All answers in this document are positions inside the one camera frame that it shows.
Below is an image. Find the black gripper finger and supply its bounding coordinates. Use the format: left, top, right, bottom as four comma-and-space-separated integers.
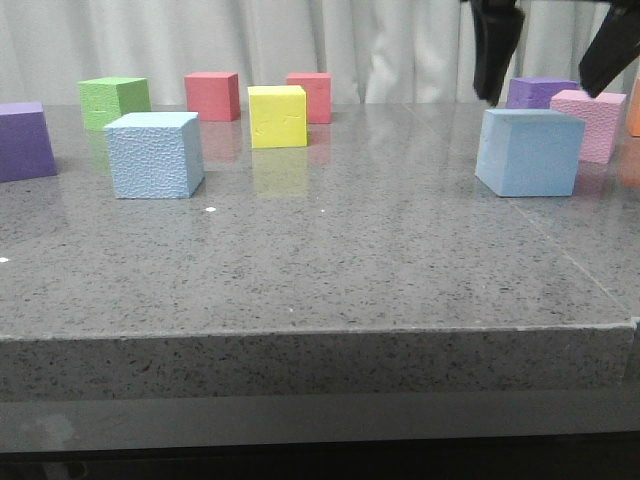
578, 3, 639, 98
470, 0, 525, 106

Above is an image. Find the smooth light blue foam block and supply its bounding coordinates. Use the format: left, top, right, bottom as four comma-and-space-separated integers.
475, 108, 585, 197

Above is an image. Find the textured light blue foam block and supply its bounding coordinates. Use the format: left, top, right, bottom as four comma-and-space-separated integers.
104, 112, 204, 199

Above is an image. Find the orange foam block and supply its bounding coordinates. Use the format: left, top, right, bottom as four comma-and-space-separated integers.
626, 77, 640, 138

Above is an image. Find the pink foam block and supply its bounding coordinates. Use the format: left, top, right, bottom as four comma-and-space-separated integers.
550, 90, 627, 164

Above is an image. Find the purple foam block right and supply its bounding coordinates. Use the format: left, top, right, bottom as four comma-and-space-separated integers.
506, 77, 579, 109

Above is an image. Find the purple foam block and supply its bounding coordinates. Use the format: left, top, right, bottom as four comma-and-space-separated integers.
506, 77, 579, 109
1, 102, 58, 183

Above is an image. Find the grey curtain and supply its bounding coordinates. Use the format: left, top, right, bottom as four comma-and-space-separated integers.
0, 0, 640, 106

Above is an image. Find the red foam block behind yellow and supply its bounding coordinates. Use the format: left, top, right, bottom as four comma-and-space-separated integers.
286, 72, 332, 124

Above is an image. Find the red foam block left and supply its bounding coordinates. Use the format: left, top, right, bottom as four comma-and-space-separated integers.
184, 72, 240, 122

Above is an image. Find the green foam block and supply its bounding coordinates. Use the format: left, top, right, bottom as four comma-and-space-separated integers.
77, 77, 151, 131

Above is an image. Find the purple foam block left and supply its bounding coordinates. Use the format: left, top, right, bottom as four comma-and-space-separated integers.
1, 102, 58, 183

